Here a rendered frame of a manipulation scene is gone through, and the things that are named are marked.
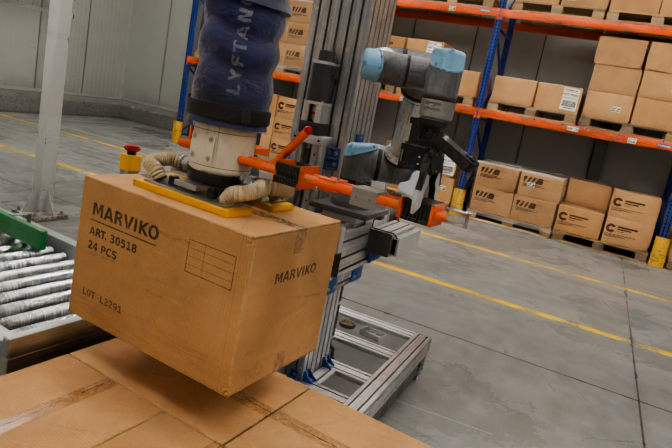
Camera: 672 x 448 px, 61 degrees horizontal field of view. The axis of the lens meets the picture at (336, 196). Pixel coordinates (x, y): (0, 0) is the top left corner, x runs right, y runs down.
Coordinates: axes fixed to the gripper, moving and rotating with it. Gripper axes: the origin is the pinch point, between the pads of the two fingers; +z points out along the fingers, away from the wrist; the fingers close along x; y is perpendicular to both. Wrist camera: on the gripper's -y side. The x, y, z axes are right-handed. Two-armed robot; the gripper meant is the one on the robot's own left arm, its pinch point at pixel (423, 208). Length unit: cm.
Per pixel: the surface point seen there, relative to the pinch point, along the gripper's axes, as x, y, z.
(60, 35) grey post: -163, 378, -21
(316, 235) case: -6.4, 29.9, 16.2
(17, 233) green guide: -22, 185, 64
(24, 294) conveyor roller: 6, 135, 68
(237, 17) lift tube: 9, 55, -35
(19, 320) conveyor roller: 18, 117, 67
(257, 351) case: 12, 30, 44
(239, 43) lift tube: 8, 54, -29
